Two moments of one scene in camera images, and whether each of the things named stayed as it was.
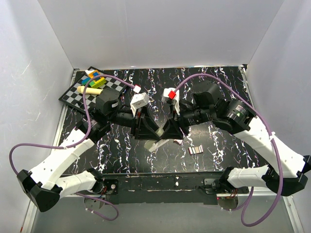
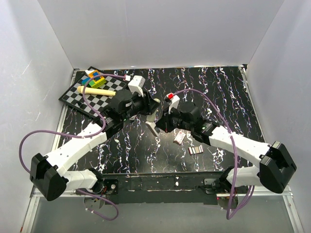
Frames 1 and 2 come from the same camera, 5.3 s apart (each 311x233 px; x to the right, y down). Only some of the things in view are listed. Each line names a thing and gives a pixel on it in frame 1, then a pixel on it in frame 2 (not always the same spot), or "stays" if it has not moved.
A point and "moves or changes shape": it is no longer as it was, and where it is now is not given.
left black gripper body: (124, 117) → (141, 105)
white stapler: (150, 145) moves or changes shape
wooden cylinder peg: (80, 89) stays
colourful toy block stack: (95, 82) stays
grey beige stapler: (150, 145) → (150, 117)
